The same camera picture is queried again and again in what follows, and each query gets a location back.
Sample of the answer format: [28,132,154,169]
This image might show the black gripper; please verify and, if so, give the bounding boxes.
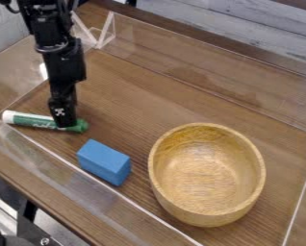
[35,37,85,128]

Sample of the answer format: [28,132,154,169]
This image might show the green Expo marker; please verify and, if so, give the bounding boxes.
[1,110,88,133]

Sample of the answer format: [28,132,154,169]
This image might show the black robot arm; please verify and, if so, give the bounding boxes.
[0,0,85,128]

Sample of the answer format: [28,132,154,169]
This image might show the brown wooden bowl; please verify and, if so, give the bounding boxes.
[148,122,266,228]

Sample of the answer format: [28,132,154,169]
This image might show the blue rectangular block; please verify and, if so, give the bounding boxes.
[76,139,131,186]

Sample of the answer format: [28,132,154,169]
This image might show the black table leg bracket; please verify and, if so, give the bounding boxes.
[17,200,63,246]

